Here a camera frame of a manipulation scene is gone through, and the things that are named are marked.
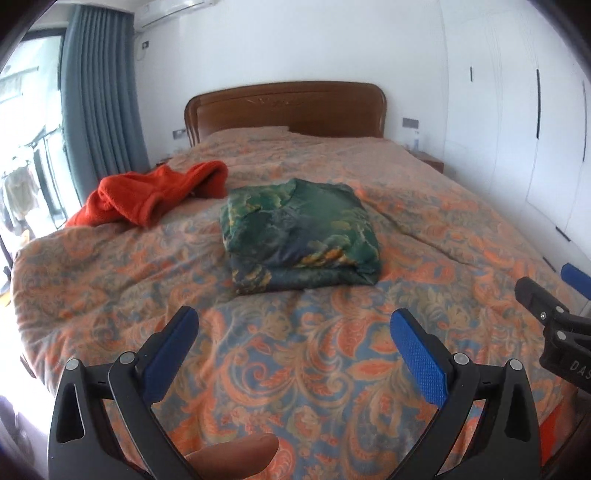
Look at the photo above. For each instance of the white air conditioner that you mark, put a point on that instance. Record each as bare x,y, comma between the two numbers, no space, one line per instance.
173,11

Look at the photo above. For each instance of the clear bottle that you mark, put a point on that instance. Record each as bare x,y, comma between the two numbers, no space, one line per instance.
417,141

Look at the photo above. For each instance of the hanging laundry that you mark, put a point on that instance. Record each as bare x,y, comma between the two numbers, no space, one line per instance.
18,194

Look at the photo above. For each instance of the white wardrobe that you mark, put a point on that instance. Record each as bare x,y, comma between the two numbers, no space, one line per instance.
517,115

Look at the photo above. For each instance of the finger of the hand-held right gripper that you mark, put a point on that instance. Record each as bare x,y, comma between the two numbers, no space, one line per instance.
538,297
577,274

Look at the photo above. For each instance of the person's left hand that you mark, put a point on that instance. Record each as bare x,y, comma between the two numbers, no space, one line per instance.
231,457

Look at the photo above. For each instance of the wooden nightstand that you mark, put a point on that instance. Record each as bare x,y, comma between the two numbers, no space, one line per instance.
427,161

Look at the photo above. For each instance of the wooden headboard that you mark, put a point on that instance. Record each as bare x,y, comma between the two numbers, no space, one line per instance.
295,108

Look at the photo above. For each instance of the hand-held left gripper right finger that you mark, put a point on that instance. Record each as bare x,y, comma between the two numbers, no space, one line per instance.
420,355

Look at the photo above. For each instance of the blue-grey curtain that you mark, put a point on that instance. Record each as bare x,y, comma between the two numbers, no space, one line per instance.
101,115

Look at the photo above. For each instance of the orange fleece garment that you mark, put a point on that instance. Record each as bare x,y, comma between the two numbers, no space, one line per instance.
134,194

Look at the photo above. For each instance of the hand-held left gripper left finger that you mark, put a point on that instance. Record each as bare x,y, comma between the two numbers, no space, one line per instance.
168,353

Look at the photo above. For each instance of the green printed garment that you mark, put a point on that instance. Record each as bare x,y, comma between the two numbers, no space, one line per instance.
300,230

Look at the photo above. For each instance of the grey wall switch panel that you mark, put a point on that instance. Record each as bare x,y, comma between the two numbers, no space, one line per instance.
411,122
179,134

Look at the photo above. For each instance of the floral paisley bedspread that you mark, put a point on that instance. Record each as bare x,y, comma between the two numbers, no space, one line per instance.
300,360

